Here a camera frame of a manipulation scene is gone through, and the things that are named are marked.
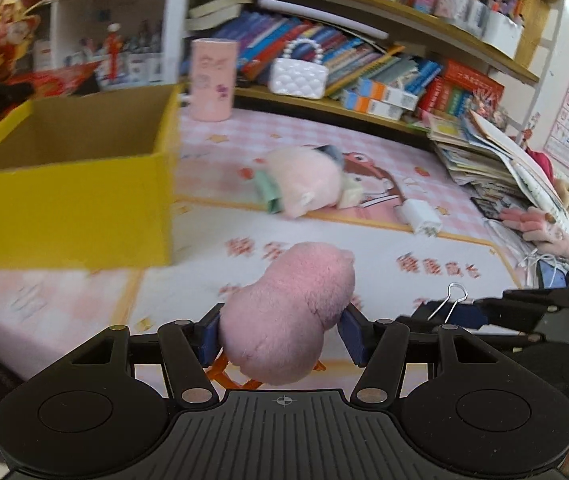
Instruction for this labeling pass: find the orange blue box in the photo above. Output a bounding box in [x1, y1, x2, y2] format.
[340, 90, 404, 122]
[357, 78, 418, 112]

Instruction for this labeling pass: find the upper orange blue box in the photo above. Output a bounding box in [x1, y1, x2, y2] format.
[357, 78, 418, 112]

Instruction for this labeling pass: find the cream foam cube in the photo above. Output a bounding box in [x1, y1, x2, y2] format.
[337, 180, 364, 209]

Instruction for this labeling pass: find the lower orange blue box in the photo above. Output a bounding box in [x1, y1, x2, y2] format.
[340, 90, 404, 122]

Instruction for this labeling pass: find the yellow cardboard box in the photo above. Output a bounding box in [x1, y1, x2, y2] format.
[0, 86, 180, 270]

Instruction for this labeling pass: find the grey blue toy car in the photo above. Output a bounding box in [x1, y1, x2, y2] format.
[316, 144, 345, 169]

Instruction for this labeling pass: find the silver binder clip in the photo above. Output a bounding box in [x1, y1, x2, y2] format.
[427, 282, 469, 324]

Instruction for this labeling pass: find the white power adapter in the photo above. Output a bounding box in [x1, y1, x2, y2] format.
[395, 198, 442, 236]

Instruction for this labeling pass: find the red dictionary book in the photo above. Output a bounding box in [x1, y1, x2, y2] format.
[442, 60, 504, 103]

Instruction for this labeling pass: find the light pink plush toy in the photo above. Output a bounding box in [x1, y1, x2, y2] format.
[265, 146, 343, 219]

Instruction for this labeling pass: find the pink sticker cylinder holder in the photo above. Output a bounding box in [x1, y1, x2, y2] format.
[189, 38, 239, 122]

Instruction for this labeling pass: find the white charging cable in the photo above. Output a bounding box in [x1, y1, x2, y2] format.
[484, 219, 569, 291]

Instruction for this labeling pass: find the row of leaning books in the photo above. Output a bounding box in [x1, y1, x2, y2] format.
[213, 11, 443, 100]

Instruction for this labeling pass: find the mint green clip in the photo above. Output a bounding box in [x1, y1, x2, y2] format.
[253, 170, 282, 214]

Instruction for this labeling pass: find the white quilted pearl handbag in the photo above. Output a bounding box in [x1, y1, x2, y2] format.
[268, 38, 329, 100]

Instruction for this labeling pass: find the pink glove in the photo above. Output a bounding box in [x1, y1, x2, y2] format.
[498, 207, 569, 260]

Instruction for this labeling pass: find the stack of papers and magazines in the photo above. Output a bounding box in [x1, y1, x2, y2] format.
[428, 112, 569, 234]

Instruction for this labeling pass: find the pink checkered table mat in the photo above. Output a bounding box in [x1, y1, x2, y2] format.
[0, 110, 524, 377]

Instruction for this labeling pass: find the wooden bookshelf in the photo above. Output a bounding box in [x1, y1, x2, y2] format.
[164, 0, 563, 146]

